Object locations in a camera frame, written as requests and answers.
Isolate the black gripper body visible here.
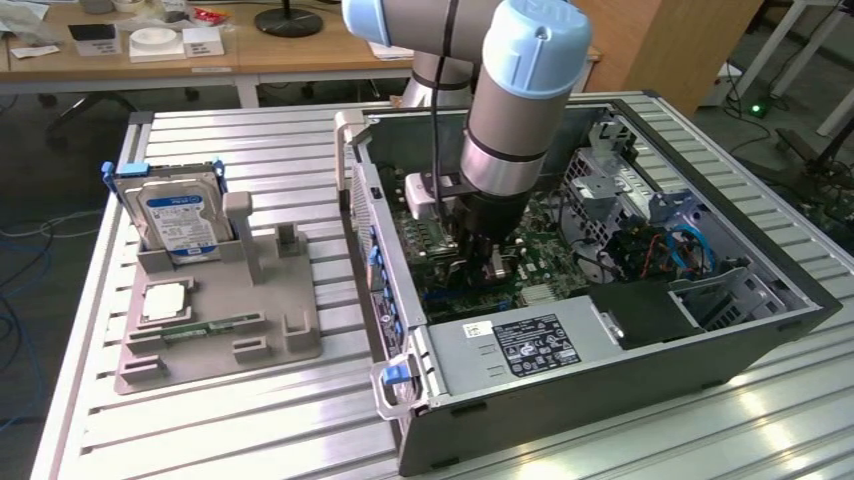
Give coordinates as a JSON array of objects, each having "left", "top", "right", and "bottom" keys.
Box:
[{"left": 456, "top": 191, "right": 534, "bottom": 247}]

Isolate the expansion card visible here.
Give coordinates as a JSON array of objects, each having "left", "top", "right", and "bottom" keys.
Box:
[{"left": 412, "top": 227, "right": 526, "bottom": 294}]

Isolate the green motherboard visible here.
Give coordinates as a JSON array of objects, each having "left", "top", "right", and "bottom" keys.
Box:
[{"left": 376, "top": 164, "right": 594, "bottom": 325}]

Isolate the silver chipset heat sink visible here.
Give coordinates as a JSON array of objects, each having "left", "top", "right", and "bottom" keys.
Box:
[{"left": 518, "top": 284, "right": 560, "bottom": 305}]

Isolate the silver disk bay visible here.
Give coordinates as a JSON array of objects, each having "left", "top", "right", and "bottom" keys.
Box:
[{"left": 560, "top": 146, "right": 692, "bottom": 227}]

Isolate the grey power supply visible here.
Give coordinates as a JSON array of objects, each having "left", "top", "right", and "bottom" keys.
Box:
[{"left": 409, "top": 294, "right": 628, "bottom": 397}]

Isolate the black plastic shroud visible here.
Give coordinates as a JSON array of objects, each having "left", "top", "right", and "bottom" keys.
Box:
[{"left": 586, "top": 278, "right": 708, "bottom": 351}]

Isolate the black open PC case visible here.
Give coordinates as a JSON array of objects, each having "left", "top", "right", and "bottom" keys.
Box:
[{"left": 332, "top": 97, "right": 846, "bottom": 477}]

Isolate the white paper sheet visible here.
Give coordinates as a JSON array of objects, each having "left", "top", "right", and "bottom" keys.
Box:
[{"left": 365, "top": 42, "right": 415, "bottom": 62}]

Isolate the perforated metal drive cage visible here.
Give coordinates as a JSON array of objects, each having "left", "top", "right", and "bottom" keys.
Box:
[{"left": 668, "top": 264, "right": 792, "bottom": 335}]

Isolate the grey parts rack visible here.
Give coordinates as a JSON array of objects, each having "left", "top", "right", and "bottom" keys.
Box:
[{"left": 113, "top": 191, "right": 325, "bottom": 396}]

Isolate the wooden cabinet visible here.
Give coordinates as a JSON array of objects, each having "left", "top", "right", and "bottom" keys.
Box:
[{"left": 586, "top": 0, "right": 766, "bottom": 116}]

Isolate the green RAM stick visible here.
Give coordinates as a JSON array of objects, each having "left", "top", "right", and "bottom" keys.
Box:
[{"left": 159, "top": 316, "right": 260, "bottom": 342}]

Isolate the hard disk with blue caddy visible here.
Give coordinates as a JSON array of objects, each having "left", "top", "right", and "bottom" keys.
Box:
[{"left": 99, "top": 154, "right": 233, "bottom": 265}]

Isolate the silver CPU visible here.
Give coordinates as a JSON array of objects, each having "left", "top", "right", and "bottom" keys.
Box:
[{"left": 140, "top": 283, "right": 189, "bottom": 322}]

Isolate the black round lamp base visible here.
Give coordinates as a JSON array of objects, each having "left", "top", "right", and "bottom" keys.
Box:
[{"left": 252, "top": 0, "right": 325, "bottom": 39}]

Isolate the plain white box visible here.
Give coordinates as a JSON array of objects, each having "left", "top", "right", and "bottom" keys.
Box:
[{"left": 181, "top": 26, "right": 225, "bottom": 59}]

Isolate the white box with round hollow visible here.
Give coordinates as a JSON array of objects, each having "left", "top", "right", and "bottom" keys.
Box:
[{"left": 128, "top": 27, "right": 187, "bottom": 64}]

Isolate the black office chair base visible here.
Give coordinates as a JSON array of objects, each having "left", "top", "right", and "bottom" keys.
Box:
[{"left": 39, "top": 87, "right": 201, "bottom": 149}]

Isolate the white box with black top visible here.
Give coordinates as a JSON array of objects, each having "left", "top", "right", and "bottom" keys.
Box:
[{"left": 67, "top": 23, "right": 123, "bottom": 57}]

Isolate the wooden desk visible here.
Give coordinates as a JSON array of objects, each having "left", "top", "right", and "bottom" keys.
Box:
[{"left": 0, "top": 0, "right": 602, "bottom": 96}]

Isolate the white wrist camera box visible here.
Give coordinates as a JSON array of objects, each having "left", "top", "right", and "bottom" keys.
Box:
[{"left": 403, "top": 171, "right": 483, "bottom": 222}]

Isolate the black wire connector block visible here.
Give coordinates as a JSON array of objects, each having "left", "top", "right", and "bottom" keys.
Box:
[{"left": 607, "top": 227, "right": 672, "bottom": 284}]

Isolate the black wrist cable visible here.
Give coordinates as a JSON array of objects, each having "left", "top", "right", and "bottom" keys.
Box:
[{"left": 428, "top": 0, "right": 463, "bottom": 201}]

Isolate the blue wire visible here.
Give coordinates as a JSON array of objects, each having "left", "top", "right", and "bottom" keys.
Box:
[{"left": 666, "top": 223, "right": 720, "bottom": 275}]

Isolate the white table frame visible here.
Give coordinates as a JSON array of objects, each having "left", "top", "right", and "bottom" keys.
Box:
[{"left": 730, "top": 0, "right": 854, "bottom": 136}]

